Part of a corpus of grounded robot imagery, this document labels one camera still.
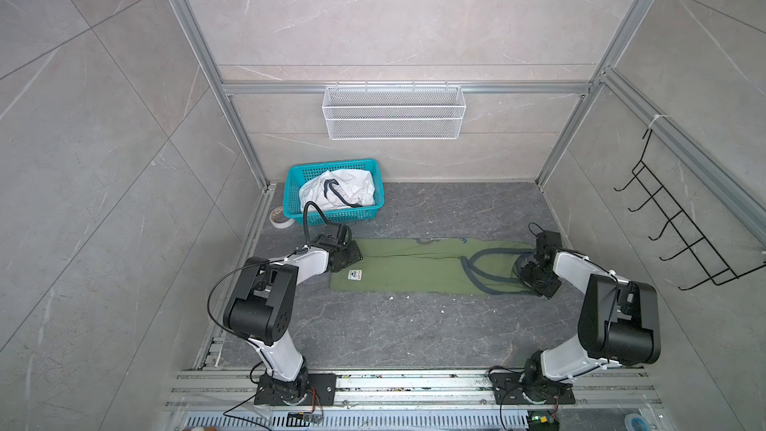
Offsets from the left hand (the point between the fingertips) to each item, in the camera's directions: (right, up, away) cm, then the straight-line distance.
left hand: (354, 248), depth 97 cm
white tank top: (-7, +21, +13) cm, 26 cm away
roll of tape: (-29, +9, +10) cm, 32 cm away
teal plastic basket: (-24, +27, +15) cm, 39 cm away
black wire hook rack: (+78, +2, -38) cm, 87 cm away
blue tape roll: (+71, -38, -28) cm, 85 cm away
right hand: (+56, -10, -5) cm, 57 cm away
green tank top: (+27, -5, -3) cm, 28 cm away
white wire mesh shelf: (+13, +46, +3) cm, 48 cm away
